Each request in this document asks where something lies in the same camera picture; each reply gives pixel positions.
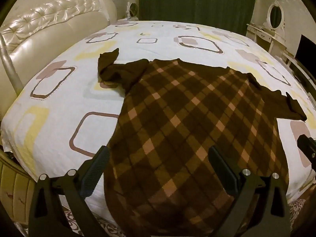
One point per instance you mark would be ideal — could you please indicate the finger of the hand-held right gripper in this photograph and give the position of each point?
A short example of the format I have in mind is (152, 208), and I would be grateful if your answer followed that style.
(307, 144)

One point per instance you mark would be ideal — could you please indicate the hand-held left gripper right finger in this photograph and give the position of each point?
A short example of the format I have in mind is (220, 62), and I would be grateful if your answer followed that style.
(222, 169)

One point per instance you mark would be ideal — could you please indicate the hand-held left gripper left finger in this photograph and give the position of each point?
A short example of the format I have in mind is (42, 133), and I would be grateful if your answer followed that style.
(97, 167)

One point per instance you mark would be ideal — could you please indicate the brown plaid garment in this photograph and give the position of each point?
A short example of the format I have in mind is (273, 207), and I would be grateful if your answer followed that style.
(177, 118)

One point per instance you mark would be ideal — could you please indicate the brown scroll patterned cloth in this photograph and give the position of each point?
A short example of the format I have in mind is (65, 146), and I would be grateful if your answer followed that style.
(84, 222)

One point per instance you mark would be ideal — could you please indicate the black television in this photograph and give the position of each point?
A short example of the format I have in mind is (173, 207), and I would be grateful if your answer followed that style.
(307, 51)

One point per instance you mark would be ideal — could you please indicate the white dressing table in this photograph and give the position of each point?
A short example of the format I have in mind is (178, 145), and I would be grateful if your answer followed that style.
(261, 34)

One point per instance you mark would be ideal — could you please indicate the white oval vanity mirror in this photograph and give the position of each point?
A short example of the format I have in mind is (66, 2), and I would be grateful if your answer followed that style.
(276, 16)

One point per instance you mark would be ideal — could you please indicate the cream tufted leather headboard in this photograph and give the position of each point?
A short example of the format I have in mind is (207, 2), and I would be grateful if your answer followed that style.
(49, 29)

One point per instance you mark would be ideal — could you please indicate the small round table fan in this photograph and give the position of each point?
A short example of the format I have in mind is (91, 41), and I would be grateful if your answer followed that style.
(133, 9)

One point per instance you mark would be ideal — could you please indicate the dark green curtain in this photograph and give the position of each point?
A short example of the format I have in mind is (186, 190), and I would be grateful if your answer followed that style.
(197, 2)

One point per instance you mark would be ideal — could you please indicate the yellow upholstered bed frame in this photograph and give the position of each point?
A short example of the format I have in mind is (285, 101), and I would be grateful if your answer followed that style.
(14, 190)

